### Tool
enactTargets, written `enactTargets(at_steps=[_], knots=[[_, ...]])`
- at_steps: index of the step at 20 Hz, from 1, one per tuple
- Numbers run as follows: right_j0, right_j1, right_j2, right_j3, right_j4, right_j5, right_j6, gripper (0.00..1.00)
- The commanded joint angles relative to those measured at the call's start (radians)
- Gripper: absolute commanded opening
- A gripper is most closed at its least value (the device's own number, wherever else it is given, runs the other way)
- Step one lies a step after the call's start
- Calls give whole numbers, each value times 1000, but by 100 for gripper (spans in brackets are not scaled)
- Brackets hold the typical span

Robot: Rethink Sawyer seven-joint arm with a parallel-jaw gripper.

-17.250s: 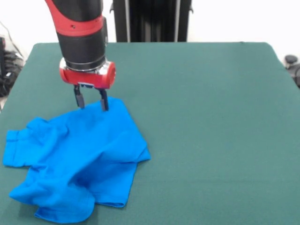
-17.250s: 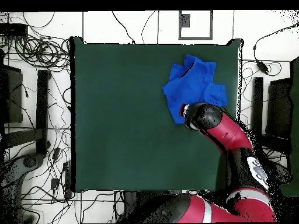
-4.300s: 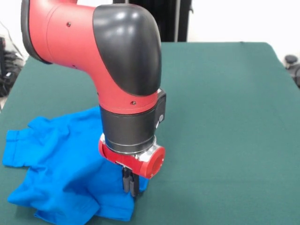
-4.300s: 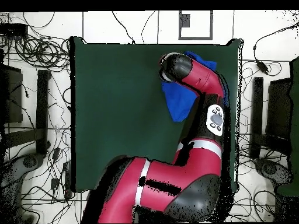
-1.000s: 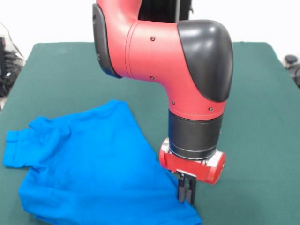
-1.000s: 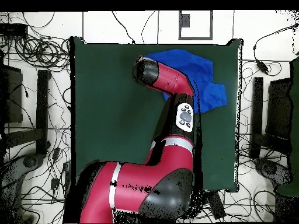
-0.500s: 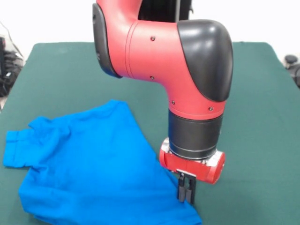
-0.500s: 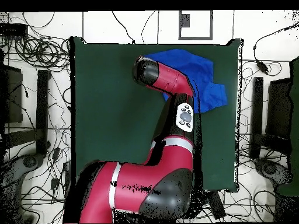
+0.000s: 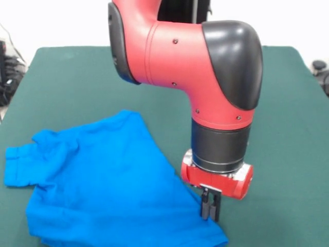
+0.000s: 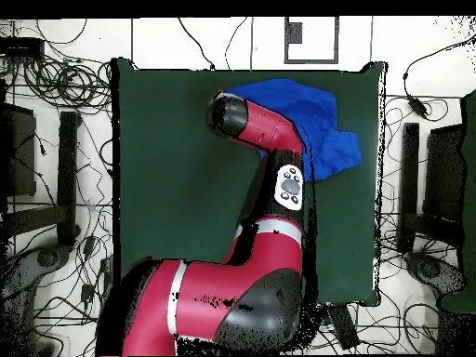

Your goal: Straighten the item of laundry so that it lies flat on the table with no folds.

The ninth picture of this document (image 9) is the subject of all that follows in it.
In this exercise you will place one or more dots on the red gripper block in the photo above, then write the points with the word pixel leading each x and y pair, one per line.
pixel 221 184

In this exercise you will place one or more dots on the blue shirt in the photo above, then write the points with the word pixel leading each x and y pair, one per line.
pixel 102 180

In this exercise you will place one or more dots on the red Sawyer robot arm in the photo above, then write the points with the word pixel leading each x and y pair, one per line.
pixel 192 64

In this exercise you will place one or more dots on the grey stand foot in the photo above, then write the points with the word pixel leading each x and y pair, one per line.
pixel 320 65

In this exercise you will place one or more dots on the dark green table cloth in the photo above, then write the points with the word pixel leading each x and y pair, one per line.
pixel 64 77

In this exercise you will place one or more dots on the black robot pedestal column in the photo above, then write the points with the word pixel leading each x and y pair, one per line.
pixel 185 13

